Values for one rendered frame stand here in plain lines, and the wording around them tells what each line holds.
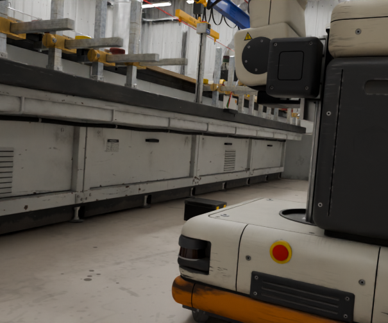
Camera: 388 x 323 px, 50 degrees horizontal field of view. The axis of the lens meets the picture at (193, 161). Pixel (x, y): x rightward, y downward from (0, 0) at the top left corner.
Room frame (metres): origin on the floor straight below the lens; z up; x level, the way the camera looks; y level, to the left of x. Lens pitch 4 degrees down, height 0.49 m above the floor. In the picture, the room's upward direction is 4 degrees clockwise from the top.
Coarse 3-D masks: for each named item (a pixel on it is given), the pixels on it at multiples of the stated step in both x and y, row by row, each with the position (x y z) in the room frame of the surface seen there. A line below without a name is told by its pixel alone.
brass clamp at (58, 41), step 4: (44, 36) 1.60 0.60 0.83; (48, 36) 1.59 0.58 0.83; (52, 36) 1.60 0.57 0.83; (56, 36) 1.61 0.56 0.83; (60, 36) 1.63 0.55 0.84; (44, 40) 1.60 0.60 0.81; (48, 40) 1.59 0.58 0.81; (52, 40) 1.59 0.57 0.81; (56, 40) 1.60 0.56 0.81; (60, 40) 1.63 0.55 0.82; (64, 40) 1.65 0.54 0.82; (44, 44) 1.60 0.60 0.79; (48, 44) 1.59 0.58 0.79; (52, 44) 1.60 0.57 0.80; (56, 44) 1.61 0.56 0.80; (60, 44) 1.63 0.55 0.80; (64, 44) 1.65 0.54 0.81; (60, 48) 1.63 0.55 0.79; (64, 48) 1.65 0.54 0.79; (64, 52) 1.70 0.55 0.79; (68, 52) 1.69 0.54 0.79; (72, 52) 1.69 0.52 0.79
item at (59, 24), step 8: (16, 24) 1.41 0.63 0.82; (24, 24) 1.40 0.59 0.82; (32, 24) 1.38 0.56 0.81; (40, 24) 1.36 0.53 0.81; (48, 24) 1.35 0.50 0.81; (56, 24) 1.33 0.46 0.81; (64, 24) 1.31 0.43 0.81; (72, 24) 1.33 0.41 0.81; (16, 32) 1.43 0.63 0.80; (24, 32) 1.42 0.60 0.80; (32, 32) 1.41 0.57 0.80
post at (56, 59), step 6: (54, 0) 1.62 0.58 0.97; (60, 0) 1.63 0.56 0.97; (54, 6) 1.62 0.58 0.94; (60, 6) 1.63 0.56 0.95; (54, 12) 1.62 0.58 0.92; (60, 12) 1.63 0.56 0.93; (54, 18) 1.62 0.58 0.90; (60, 18) 1.63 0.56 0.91; (54, 48) 1.62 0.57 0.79; (48, 54) 1.63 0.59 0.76; (54, 54) 1.62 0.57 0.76; (60, 54) 1.64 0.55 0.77; (48, 60) 1.63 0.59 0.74; (54, 60) 1.62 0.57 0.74; (60, 60) 1.64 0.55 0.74
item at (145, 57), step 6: (108, 54) 1.87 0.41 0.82; (114, 54) 1.85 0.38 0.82; (120, 54) 1.84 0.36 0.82; (126, 54) 1.82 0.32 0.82; (132, 54) 1.81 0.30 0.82; (138, 54) 1.79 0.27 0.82; (144, 54) 1.78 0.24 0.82; (150, 54) 1.76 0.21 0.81; (156, 54) 1.76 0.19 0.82; (78, 60) 1.94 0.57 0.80; (84, 60) 1.93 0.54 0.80; (108, 60) 1.86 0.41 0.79; (114, 60) 1.85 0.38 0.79; (120, 60) 1.84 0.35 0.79; (126, 60) 1.82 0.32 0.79; (132, 60) 1.80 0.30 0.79; (138, 60) 1.79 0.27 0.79; (144, 60) 1.78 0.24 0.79; (150, 60) 1.76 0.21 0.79; (156, 60) 1.76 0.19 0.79
